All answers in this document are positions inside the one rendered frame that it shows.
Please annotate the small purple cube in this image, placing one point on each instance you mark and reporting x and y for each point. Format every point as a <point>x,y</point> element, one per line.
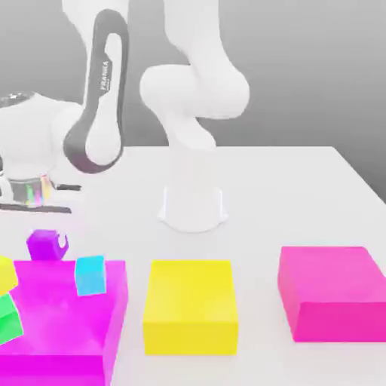
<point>42,245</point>

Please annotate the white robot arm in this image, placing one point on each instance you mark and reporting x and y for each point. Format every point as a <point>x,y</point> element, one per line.
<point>193,90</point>

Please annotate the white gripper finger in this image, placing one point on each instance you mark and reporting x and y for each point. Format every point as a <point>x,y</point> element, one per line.
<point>62,238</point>

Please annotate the large yellow box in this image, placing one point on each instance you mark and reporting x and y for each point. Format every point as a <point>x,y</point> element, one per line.
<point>190,304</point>

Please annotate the small green cube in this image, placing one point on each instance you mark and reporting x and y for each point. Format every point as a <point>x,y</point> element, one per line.
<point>9,319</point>

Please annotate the large pink box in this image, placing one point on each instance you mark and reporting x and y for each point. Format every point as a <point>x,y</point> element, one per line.
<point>331,289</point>

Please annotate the small cyan cube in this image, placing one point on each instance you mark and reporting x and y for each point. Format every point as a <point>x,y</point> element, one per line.
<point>90,276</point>

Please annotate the small yellow cube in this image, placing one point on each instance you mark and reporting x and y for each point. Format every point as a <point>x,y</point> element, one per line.
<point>6,274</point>

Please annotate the large magenta box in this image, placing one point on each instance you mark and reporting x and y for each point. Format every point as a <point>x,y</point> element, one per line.
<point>60,328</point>

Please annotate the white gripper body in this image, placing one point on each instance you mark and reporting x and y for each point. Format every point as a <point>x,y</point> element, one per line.
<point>33,218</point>

